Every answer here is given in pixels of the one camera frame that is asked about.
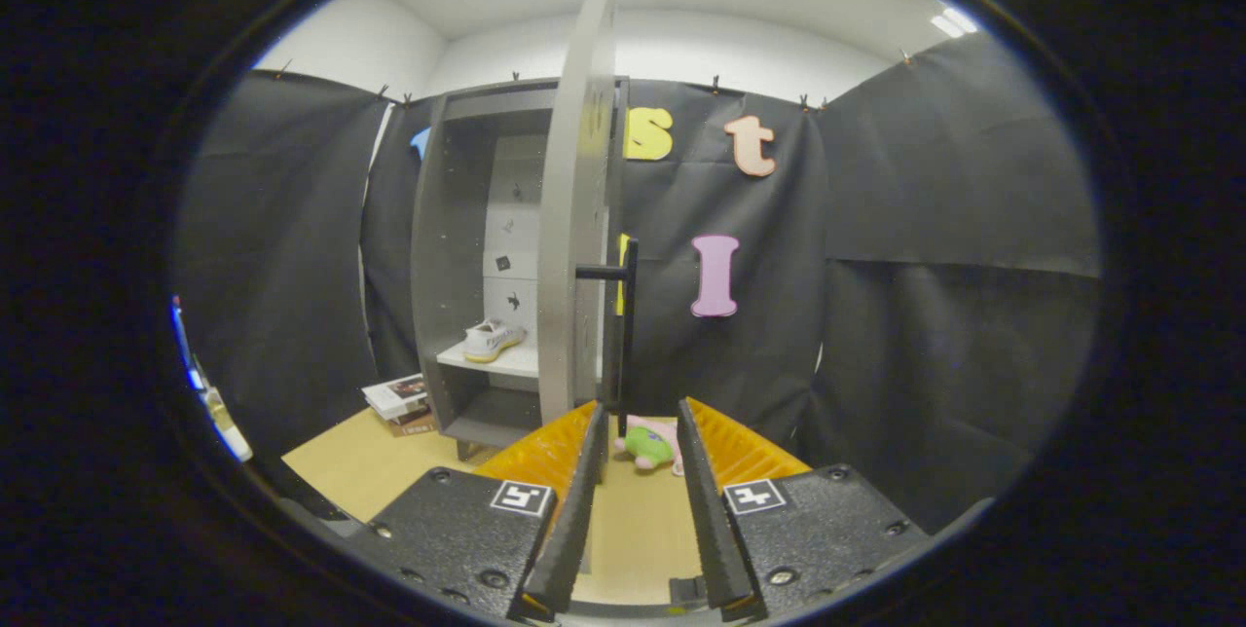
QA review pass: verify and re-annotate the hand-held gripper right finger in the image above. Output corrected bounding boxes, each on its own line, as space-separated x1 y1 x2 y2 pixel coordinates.
676 397 933 622

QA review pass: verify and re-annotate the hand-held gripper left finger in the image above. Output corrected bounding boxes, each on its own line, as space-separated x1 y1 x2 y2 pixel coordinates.
346 399 609 623

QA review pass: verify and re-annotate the black cabinet door handle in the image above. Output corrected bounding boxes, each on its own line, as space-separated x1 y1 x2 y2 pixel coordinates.
574 236 641 438

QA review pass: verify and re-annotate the white canvas shoe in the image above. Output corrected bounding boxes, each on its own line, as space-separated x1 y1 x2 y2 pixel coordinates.
461 318 528 363

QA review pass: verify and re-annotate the grey shoe cabinet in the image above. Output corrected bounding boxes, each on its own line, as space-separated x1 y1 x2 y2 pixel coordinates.
409 77 629 462

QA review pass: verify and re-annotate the pink and green plush toy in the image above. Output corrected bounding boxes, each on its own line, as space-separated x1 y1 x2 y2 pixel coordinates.
613 416 685 477

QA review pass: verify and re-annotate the stack of magazines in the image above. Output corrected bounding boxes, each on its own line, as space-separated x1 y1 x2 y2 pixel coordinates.
362 374 439 437

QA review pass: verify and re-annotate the white and blue equipment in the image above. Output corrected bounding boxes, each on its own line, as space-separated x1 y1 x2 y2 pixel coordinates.
171 296 254 462

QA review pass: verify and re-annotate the black backdrop cloth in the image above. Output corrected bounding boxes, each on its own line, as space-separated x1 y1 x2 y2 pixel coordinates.
170 31 1106 535

